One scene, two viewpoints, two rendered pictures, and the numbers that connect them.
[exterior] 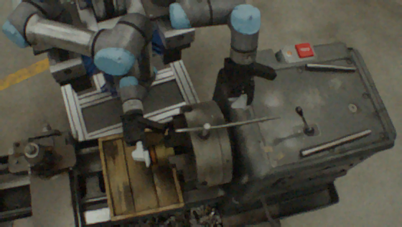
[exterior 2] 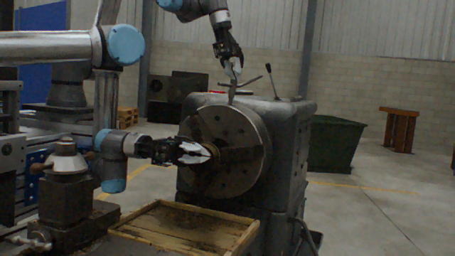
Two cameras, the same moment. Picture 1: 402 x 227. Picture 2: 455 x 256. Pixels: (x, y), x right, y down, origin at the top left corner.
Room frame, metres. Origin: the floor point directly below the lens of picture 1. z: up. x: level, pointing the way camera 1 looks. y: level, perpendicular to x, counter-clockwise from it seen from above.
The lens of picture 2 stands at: (-0.38, 0.87, 1.31)
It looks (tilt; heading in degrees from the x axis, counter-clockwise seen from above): 7 degrees down; 312
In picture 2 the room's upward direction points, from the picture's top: 5 degrees clockwise
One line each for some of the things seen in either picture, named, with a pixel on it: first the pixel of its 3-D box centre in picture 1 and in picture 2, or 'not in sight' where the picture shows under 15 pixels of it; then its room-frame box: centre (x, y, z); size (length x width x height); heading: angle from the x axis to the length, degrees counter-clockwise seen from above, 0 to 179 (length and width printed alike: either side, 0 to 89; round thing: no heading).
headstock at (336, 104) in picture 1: (296, 121); (252, 141); (0.62, -0.39, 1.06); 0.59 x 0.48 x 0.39; 112
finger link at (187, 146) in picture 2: (140, 154); (193, 149); (0.37, 0.19, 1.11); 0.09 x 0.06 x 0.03; 22
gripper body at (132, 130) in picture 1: (134, 128); (159, 149); (0.47, 0.23, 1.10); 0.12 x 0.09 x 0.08; 22
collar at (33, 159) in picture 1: (33, 151); (65, 161); (0.30, 0.57, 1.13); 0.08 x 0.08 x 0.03
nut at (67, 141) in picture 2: (29, 149); (66, 144); (0.30, 0.57, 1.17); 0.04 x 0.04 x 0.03
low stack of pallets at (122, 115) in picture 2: not in sight; (115, 116); (7.81, -3.90, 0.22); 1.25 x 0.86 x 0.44; 131
